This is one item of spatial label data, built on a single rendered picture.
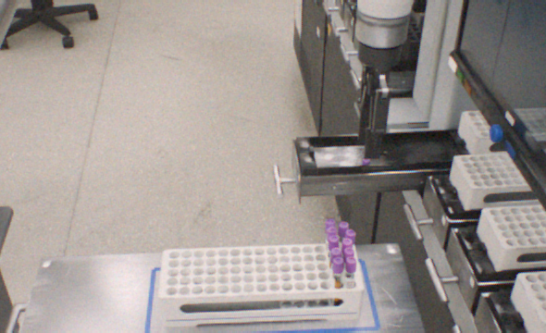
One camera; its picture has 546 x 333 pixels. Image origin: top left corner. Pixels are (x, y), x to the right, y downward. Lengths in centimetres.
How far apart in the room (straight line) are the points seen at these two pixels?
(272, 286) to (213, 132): 193
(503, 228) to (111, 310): 65
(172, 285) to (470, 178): 57
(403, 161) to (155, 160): 154
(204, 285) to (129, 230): 145
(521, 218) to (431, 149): 30
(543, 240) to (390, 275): 26
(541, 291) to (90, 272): 70
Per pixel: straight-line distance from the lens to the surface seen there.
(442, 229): 125
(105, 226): 244
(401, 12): 112
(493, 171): 128
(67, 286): 110
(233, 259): 101
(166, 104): 308
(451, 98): 144
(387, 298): 105
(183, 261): 101
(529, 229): 116
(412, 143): 141
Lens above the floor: 159
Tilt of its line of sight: 37 degrees down
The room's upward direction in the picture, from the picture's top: straight up
